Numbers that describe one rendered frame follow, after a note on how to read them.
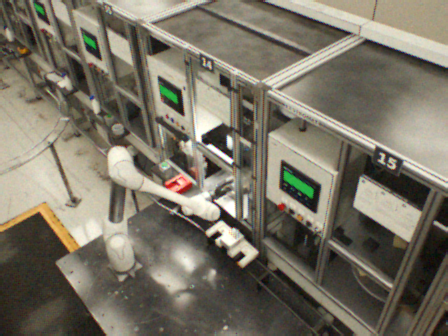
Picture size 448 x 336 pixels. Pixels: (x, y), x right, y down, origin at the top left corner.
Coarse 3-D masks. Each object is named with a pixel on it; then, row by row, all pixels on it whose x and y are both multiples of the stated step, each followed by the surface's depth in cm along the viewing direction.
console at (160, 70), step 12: (156, 60) 273; (156, 72) 280; (168, 72) 268; (180, 72) 263; (156, 84) 288; (168, 84) 273; (180, 84) 263; (156, 96) 297; (180, 96) 268; (156, 108) 306; (168, 108) 291; (180, 108) 275; (168, 120) 300; (180, 120) 286; (192, 132) 282
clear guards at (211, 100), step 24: (192, 72) 248; (216, 72) 229; (192, 96) 261; (216, 96) 240; (240, 96) 223; (216, 120) 252; (240, 120) 233; (168, 144) 322; (192, 144) 292; (216, 144) 266; (240, 144) 245; (192, 168) 309; (240, 168) 257; (240, 192) 271; (240, 216) 287
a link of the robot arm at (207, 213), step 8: (144, 176) 256; (144, 184) 255; (152, 184) 260; (152, 192) 262; (160, 192) 263; (168, 192) 264; (176, 200) 265; (184, 200) 265; (192, 200) 267; (200, 200) 274; (192, 208) 267; (200, 208) 268; (208, 208) 270; (216, 208) 270; (200, 216) 271; (208, 216) 269; (216, 216) 270
